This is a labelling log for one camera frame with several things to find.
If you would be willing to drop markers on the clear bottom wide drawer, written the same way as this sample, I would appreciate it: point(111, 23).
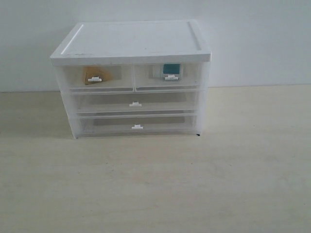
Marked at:
point(142, 124)

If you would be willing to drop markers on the clear middle wide drawer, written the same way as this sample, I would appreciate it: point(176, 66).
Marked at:
point(95, 103)

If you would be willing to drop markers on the clear wide drawer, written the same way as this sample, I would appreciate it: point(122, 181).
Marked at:
point(95, 103)
point(142, 124)

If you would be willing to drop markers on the white plastic drawer cabinet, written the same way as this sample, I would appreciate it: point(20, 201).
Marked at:
point(131, 44)

